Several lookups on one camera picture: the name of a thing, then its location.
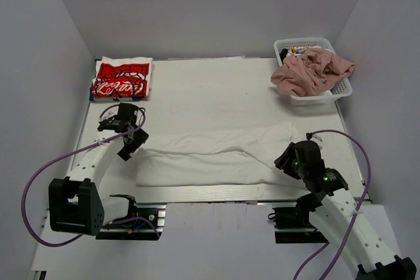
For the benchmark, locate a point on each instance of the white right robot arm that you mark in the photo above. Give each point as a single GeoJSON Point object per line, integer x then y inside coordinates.
{"type": "Point", "coordinates": [331, 209]}

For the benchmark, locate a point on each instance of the white plastic laundry basket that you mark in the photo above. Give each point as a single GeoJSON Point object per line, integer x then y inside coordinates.
{"type": "Point", "coordinates": [340, 90]}

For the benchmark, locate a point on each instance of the folded red Coca-Cola t-shirt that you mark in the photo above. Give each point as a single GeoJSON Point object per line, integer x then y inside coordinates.
{"type": "Point", "coordinates": [124, 77]}

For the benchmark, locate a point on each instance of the colourful garment in basket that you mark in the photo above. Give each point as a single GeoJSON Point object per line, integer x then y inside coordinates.
{"type": "Point", "coordinates": [292, 51]}

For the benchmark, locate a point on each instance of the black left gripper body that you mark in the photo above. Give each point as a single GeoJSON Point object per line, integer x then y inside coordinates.
{"type": "Point", "coordinates": [132, 143]}

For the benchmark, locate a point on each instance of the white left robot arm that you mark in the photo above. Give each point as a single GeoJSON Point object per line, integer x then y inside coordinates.
{"type": "Point", "coordinates": [75, 205]}

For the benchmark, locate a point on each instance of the pink t-shirt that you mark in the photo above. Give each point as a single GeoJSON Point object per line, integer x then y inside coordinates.
{"type": "Point", "coordinates": [311, 74]}

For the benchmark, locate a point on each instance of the white t-shirt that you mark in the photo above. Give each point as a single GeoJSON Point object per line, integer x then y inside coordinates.
{"type": "Point", "coordinates": [221, 157]}

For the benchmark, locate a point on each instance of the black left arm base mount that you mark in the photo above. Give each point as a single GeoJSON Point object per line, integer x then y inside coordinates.
{"type": "Point", "coordinates": [137, 230]}

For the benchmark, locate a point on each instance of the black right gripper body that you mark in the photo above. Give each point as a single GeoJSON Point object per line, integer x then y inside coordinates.
{"type": "Point", "coordinates": [285, 159]}

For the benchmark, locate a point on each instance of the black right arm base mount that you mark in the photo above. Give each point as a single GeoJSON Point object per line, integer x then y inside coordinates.
{"type": "Point", "coordinates": [290, 227]}

